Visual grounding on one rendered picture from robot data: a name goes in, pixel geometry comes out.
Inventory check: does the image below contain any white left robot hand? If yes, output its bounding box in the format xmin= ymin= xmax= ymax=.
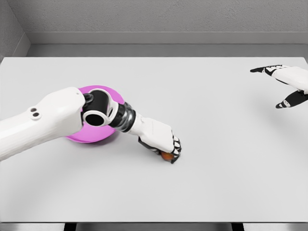
xmin=137 ymin=117 xmax=183 ymax=165

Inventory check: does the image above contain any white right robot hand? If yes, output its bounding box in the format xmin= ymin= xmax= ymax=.
xmin=250 ymin=64 xmax=308 ymax=109

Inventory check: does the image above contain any pink plate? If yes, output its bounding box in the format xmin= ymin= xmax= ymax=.
xmin=65 ymin=84 xmax=126 ymax=144

